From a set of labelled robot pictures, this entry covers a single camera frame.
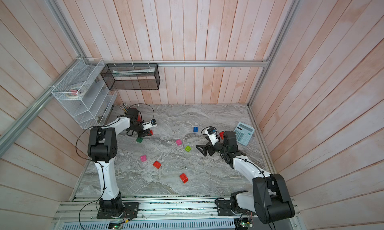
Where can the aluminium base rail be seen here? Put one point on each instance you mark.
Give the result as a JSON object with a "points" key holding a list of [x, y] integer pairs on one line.
{"points": [[163, 213]]}

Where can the red lego brick front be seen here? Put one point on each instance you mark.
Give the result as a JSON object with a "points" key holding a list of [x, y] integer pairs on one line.
{"points": [[184, 178]]}

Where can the red curved lego brick centre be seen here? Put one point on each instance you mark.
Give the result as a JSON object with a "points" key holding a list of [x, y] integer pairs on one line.
{"points": [[157, 165]]}

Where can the light blue calculator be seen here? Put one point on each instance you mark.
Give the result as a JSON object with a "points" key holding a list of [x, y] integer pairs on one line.
{"points": [[244, 133]]}

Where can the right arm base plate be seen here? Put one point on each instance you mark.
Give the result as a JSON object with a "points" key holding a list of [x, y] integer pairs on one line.
{"points": [[224, 207]]}

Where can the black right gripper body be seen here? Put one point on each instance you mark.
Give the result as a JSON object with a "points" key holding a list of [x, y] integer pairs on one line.
{"points": [[219, 147]]}

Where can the red curved lego brick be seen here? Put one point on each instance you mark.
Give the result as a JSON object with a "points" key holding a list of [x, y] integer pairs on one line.
{"points": [[221, 135], [157, 165]]}

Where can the red pen cup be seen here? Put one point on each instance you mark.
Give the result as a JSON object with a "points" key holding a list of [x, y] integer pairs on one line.
{"points": [[139, 117]]}

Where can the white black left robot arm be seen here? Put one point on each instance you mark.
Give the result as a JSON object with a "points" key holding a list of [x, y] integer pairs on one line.
{"points": [[102, 150]]}

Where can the tape roll on shelf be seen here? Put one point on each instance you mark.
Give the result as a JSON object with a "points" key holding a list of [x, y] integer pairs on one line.
{"points": [[75, 92]]}

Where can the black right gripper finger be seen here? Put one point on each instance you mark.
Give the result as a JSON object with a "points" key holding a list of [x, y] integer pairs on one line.
{"points": [[201, 148], [204, 153]]}

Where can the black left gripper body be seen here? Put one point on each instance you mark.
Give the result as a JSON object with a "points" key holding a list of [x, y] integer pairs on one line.
{"points": [[139, 128]]}

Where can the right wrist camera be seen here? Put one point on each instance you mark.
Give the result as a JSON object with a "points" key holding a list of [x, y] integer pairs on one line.
{"points": [[212, 134]]}

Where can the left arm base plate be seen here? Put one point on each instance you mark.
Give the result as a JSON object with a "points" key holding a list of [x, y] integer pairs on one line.
{"points": [[114, 210]]}

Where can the black mesh wall basket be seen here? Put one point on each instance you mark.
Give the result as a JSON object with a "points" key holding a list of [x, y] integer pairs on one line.
{"points": [[131, 76]]}

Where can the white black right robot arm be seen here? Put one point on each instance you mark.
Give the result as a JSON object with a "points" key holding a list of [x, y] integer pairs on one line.
{"points": [[269, 197]]}

